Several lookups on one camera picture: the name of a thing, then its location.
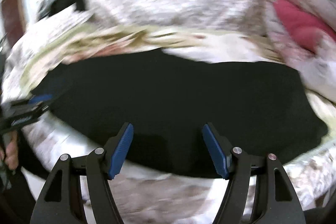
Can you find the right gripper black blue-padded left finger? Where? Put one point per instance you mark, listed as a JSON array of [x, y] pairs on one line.
[[60, 200]]

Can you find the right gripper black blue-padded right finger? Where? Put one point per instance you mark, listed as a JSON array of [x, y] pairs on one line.
[[275, 198]]

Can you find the black pants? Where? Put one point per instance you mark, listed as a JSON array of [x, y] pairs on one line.
[[260, 107]]

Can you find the person's left hand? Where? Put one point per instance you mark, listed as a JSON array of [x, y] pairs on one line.
[[10, 155]]

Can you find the dark red wooden cabinet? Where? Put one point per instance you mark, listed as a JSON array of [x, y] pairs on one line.
[[14, 21]]

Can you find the floral fleece blanket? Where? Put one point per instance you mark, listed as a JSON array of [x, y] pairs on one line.
[[46, 51]]

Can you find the beige quilted bedspread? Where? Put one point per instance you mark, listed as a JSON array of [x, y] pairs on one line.
[[143, 194]]

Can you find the pink floral quilt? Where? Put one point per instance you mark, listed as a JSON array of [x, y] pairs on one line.
[[303, 34]]

